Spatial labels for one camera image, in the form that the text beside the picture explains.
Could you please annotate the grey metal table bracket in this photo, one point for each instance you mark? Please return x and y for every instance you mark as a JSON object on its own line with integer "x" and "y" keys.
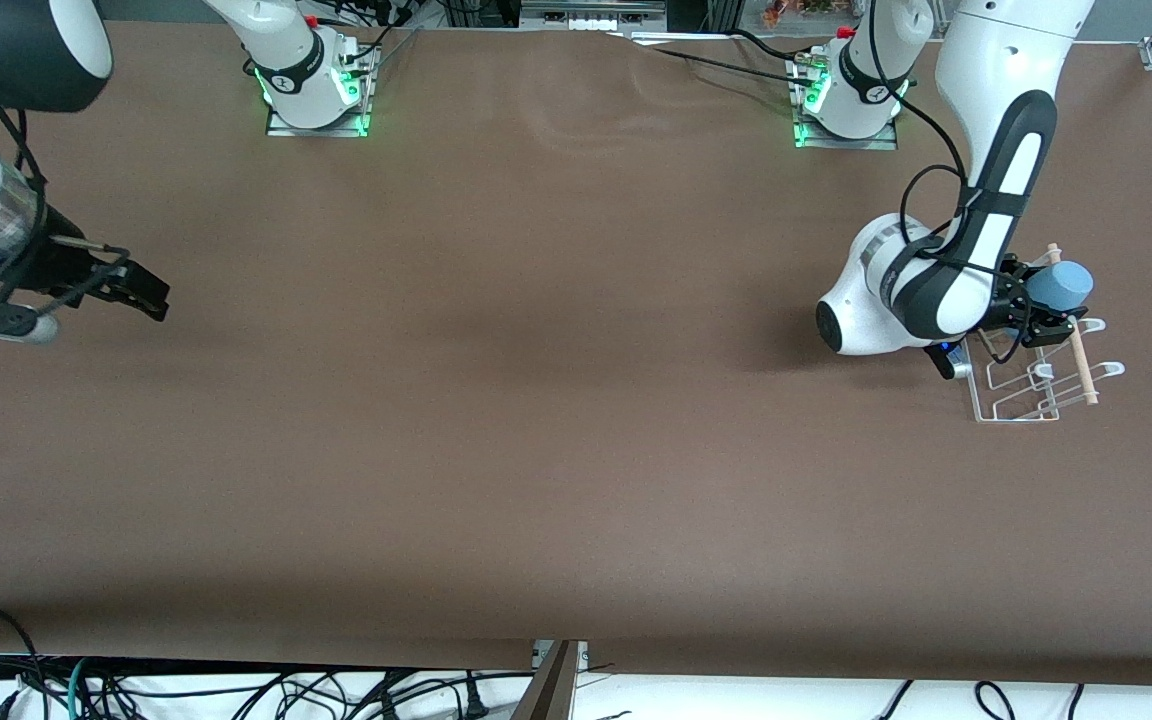
{"x": 540, "y": 655}

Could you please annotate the dark brown wooden beam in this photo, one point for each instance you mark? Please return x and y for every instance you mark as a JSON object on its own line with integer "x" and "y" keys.
{"x": 548, "y": 695}

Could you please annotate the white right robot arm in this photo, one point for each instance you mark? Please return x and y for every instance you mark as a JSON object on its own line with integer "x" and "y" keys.
{"x": 26, "y": 50}

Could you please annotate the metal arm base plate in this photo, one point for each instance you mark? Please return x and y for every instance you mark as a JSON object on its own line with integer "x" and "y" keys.
{"x": 321, "y": 131}
{"x": 846, "y": 143}

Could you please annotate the black power plug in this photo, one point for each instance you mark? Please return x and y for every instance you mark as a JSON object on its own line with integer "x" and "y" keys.
{"x": 474, "y": 700}

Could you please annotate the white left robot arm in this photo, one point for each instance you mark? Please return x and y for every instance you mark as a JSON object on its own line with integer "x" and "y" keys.
{"x": 996, "y": 90}

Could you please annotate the light blue plastic cup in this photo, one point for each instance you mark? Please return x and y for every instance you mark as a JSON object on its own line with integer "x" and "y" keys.
{"x": 1061, "y": 288}

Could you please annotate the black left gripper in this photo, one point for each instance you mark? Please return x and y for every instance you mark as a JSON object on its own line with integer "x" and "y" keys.
{"x": 1015, "y": 297}

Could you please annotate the white power strip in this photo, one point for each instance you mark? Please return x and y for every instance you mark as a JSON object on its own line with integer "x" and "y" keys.
{"x": 591, "y": 18}

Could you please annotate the small colourful objects heap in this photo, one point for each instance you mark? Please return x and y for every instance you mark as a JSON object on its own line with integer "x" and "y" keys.
{"x": 796, "y": 12}

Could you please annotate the brown table cover sheet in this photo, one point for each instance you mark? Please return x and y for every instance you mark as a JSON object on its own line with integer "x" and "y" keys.
{"x": 576, "y": 500}

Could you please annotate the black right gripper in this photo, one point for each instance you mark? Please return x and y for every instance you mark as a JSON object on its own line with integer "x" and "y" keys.
{"x": 64, "y": 267}

